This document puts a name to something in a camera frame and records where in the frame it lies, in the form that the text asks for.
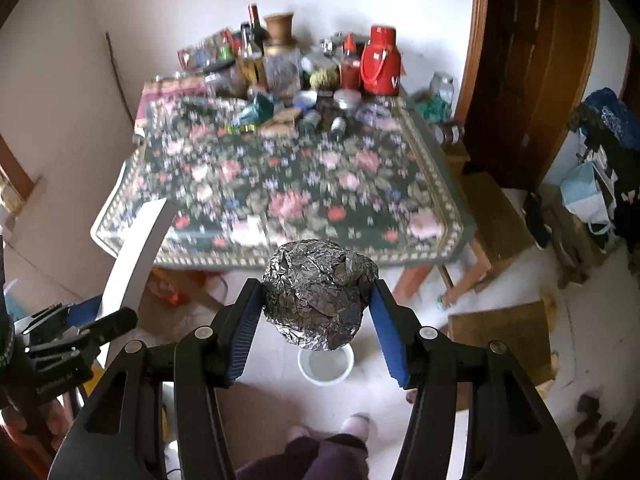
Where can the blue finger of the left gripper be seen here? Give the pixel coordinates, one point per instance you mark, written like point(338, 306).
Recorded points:
point(84, 313)

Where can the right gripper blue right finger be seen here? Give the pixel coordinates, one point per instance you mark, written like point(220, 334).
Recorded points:
point(422, 359)

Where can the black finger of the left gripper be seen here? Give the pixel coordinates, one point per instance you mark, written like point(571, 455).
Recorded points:
point(109, 327)

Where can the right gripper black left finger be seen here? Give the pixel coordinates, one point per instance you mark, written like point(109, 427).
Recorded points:
point(210, 358)

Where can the white rectangular box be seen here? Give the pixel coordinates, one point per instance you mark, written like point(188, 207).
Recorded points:
point(133, 265)

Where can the aluminium foil ball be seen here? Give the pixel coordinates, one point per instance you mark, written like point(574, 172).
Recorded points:
point(316, 292)

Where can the green plastic bag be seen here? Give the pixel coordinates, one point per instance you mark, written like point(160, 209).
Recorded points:
point(255, 114)

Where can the round silver tin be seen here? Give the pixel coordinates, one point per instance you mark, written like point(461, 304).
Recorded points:
point(347, 99)

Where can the small dark labelled bottle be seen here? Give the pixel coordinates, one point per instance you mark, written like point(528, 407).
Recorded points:
point(338, 129)

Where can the white plastic trash bin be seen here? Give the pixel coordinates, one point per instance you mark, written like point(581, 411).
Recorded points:
point(326, 368)

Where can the person's left hand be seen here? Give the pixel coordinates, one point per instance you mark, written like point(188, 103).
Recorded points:
point(41, 429)

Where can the wooden table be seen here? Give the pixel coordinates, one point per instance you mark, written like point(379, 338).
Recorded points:
point(395, 196)

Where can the right pink slipper foot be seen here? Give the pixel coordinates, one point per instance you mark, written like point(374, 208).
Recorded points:
point(357, 426)

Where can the small wooden stool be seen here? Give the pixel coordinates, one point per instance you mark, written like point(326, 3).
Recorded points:
point(525, 330)

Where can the floral green tablecloth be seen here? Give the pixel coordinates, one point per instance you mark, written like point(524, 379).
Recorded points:
point(180, 156)

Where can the pile of clothes and bags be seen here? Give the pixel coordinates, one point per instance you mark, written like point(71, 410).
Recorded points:
point(595, 206)

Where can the maroon striped paper bag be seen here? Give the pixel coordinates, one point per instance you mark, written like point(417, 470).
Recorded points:
point(158, 88)

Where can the clear lid plastic box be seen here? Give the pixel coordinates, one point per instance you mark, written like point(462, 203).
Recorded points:
point(376, 116)

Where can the brown cardboard piece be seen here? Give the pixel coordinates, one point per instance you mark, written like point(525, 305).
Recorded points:
point(282, 124)

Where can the clear jar with silver lid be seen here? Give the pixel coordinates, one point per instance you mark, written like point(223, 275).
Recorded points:
point(442, 87)

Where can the black lid glass jar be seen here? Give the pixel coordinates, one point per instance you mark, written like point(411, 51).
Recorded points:
point(224, 79)

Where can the yellow labelled liquor bottle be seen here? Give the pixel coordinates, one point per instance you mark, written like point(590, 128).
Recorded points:
point(250, 59)

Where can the yellow green yarn ball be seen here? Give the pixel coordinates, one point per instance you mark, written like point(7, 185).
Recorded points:
point(325, 79)

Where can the red thermos jug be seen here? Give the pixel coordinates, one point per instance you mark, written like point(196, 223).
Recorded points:
point(380, 65)

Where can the green cap bottle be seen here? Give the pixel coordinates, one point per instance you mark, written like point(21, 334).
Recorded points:
point(226, 52)

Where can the red patterned snack package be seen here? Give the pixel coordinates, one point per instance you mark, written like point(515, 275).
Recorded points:
point(205, 52)

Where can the red sauce squeeze bottle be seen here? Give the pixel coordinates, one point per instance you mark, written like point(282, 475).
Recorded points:
point(350, 65)

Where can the glass jar with gold lid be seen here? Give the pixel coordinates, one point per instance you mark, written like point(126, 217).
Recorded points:
point(282, 68)

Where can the dark wine bottle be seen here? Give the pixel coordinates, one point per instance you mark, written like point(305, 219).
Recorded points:
point(259, 34)

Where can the dark wooden door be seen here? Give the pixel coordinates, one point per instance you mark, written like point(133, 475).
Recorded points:
point(533, 66)

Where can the brown clay vase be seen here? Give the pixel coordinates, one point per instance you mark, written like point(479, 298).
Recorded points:
point(279, 28)

